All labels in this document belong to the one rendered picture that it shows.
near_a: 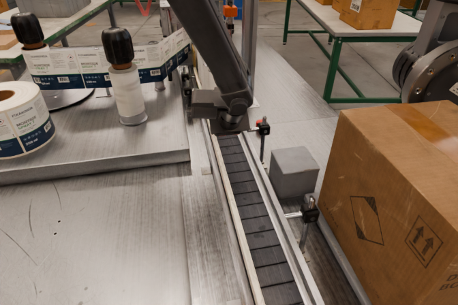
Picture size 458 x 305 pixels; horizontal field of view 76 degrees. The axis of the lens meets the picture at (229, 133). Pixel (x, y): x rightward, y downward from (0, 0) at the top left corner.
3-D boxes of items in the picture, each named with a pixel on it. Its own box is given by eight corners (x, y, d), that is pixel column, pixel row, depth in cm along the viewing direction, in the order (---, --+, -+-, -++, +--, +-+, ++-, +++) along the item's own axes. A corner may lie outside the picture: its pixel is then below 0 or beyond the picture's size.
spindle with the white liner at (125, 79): (120, 113, 103) (99, 24, 86) (147, 111, 104) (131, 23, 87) (118, 127, 95) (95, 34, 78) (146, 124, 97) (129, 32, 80)
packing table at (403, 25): (279, 42, 442) (285, -15, 397) (332, 42, 443) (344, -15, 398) (316, 122, 261) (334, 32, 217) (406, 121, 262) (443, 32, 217)
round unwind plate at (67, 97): (23, 81, 124) (22, 78, 124) (99, 75, 129) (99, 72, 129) (-10, 118, 100) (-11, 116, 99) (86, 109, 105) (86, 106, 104)
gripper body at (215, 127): (207, 111, 78) (209, 101, 71) (245, 108, 79) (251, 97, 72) (210, 135, 76) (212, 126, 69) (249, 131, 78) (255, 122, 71)
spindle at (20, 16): (42, 87, 117) (11, 10, 100) (66, 85, 118) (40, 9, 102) (35, 97, 110) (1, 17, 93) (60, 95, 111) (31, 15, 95)
